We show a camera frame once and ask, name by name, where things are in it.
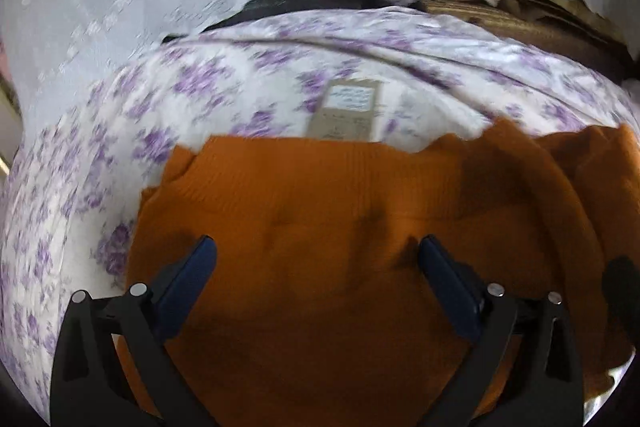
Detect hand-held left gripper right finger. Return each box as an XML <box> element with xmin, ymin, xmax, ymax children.
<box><xmin>417</xmin><ymin>234</ymin><xmax>586</xmax><ymax>427</ymax></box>

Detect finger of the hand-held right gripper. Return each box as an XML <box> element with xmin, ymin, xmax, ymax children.
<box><xmin>601</xmin><ymin>256</ymin><xmax>640</xmax><ymax>335</ymax></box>

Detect orange knit sweater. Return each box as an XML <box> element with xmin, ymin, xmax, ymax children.
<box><xmin>117</xmin><ymin>119</ymin><xmax>640</xmax><ymax>427</ymax></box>

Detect purple floral bedsheet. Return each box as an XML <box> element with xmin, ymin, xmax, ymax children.
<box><xmin>0</xmin><ymin>6</ymin><xmax>640</xmax><ymax>427</ymax></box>

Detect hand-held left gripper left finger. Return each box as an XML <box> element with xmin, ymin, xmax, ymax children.
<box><xmin>49</xmin><ymin>234</ymin><xmax>219</xmax><ymax>427</ymax></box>

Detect cardboard clothing tag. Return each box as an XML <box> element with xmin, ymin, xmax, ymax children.
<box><xmin>306</xmin><ymin>79</ymin><xmax>382</xmax><ymax>142</ymax></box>

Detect brown folded blankets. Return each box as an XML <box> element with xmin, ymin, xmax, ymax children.
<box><xmin>422</xmin><ymin>0</ymin><xmax>632</xmax><ymax>80</ymax></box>

